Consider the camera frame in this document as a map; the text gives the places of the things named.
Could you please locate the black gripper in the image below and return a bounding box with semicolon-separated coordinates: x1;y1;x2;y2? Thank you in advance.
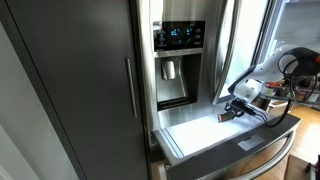
224;99;255;117

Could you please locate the red burrito food pack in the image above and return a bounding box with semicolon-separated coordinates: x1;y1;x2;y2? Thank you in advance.
218;111;235;122

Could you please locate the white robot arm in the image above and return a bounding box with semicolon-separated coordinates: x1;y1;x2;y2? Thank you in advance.
228;45;320;103

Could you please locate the stainless steel fridge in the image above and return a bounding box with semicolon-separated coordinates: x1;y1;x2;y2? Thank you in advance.
137;0;320;132

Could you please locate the open freezer drawer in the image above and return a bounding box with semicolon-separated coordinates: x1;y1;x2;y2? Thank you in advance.
153;113;300;180

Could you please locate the water dispenser panel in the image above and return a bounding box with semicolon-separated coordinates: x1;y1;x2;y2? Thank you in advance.
153;21;206;111

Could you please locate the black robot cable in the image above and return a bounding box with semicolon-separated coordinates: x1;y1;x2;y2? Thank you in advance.
251;49;320;128

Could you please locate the cabinet metal handle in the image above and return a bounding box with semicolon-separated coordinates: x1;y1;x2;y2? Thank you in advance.
125;58;138;119

